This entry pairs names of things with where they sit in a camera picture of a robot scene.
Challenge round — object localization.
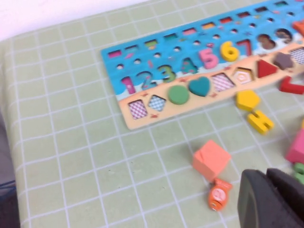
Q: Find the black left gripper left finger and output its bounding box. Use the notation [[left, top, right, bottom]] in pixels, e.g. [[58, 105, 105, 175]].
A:
[[237, 169, 297, 228]]

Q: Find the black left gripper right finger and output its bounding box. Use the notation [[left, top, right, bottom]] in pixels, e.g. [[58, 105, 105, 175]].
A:
[[266, 168, 304, 228]]

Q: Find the yellow number six piece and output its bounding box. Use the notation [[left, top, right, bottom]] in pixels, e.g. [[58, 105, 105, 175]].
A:
[[219, 40, 239, 62]]

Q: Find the green number piece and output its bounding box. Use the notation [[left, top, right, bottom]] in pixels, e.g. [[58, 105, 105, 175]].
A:
[[293, 162, 304, 185]]

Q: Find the orange fish piece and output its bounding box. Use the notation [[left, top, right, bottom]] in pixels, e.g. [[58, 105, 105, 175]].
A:
[[208, 178, 233, 212]]

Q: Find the yellow equals sign piece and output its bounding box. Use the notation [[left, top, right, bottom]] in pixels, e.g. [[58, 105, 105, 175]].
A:
[[247, 110, 275, 135]]

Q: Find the red number seven piece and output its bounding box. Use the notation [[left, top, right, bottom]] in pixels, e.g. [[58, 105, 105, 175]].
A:
[[279, 76, 304, 95]]

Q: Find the pink number five piece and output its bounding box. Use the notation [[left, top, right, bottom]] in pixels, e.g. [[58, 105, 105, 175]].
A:
[[199, 48, 219, 69]]

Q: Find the orange number ten piece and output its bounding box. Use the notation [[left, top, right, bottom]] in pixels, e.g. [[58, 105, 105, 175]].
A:
[[292, 20, 304, 36]]

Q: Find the blue wooden number puzzle board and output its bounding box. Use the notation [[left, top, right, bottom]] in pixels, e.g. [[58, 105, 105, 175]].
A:
[[101, 0, 304, 131]]

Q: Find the pink diamond block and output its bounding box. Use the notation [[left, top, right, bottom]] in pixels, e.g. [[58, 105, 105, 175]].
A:
[[285, 129, 304, 164]]

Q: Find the salmon orange block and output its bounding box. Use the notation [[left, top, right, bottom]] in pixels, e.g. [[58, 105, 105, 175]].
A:
[[192, 139, 232, 182]]

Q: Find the yellow pentagon block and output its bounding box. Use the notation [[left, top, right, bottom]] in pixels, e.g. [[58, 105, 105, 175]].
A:
[[236, 90, 261, 112]]

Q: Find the red triangle block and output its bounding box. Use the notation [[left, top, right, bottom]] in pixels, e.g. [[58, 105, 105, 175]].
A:
[[256, 59, 278, 78]]

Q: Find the teal heart block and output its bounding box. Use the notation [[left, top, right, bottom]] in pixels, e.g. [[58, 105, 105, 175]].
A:
[[189, 76, 211, 97]]

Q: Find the green circle block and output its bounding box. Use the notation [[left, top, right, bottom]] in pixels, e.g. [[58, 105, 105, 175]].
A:
[[167, 85, 190, 105]]

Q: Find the brown star block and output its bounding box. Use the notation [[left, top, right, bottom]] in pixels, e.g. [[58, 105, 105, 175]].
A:
[[273, 52, 293, 70]]

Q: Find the green checked table mat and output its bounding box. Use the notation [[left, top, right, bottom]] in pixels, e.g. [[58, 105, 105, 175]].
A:
[[0, 0, 304, 228]]

